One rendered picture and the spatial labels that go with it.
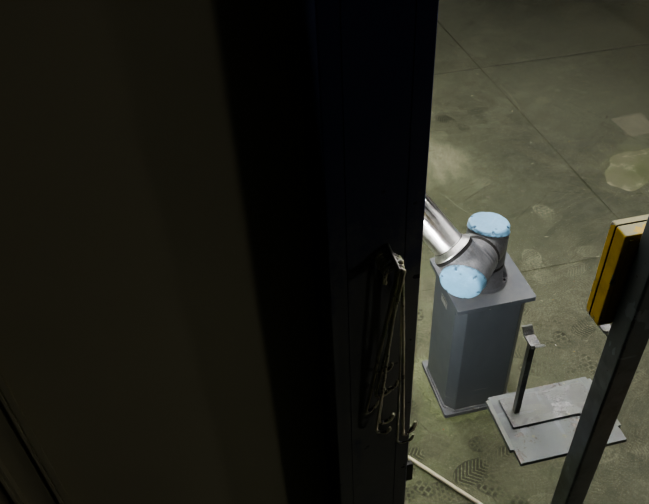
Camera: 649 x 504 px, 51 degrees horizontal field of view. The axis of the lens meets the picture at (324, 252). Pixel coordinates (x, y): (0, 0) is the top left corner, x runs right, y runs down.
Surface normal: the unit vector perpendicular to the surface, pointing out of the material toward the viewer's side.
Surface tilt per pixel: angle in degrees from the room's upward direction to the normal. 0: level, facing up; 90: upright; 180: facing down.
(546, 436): 0
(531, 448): 0
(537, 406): 0
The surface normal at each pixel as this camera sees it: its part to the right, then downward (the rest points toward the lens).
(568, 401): -0.04, -0.76
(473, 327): 0.22, 0.63
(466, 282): -0.44, 0.65
